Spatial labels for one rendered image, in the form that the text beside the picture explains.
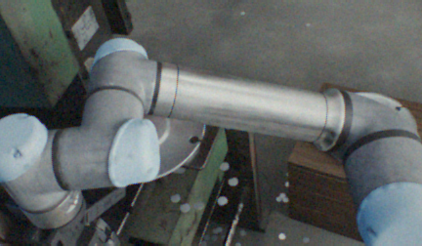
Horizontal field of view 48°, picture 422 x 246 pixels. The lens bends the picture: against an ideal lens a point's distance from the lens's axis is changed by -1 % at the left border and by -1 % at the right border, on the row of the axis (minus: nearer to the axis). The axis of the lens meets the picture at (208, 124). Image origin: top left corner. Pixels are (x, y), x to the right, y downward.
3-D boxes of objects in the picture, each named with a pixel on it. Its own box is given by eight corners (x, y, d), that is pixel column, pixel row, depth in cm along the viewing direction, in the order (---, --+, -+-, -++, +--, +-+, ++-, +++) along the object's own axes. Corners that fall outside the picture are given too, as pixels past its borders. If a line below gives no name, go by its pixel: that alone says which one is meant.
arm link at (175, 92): (413, 83, 75) (99, 17, 64) (439, 136, 68) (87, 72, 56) (375, 130, 83) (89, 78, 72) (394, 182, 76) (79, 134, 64)
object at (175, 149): (57, 169, 104) (55, 167, 104) (113, 79, 122) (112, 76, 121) (177, 196, 95) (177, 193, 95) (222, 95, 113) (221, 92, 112)
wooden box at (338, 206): (422, 169, 182) (443, 107, 156) (400, 255, 161) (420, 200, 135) (319, 142, 197) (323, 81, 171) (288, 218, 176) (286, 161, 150)
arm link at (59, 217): (36, 160, 65) (87, 172, 62) (49, 180, 68) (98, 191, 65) (5, 207, 60) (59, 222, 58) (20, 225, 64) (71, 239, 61)
